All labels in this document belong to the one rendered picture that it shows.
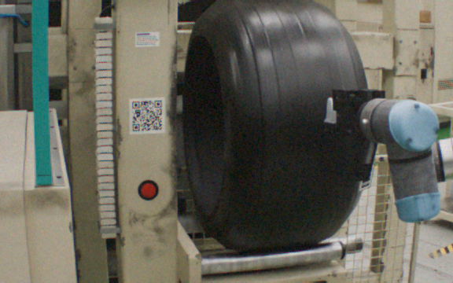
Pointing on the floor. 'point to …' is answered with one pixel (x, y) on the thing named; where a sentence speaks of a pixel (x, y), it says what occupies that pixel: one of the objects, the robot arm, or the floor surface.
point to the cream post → (145, 143)
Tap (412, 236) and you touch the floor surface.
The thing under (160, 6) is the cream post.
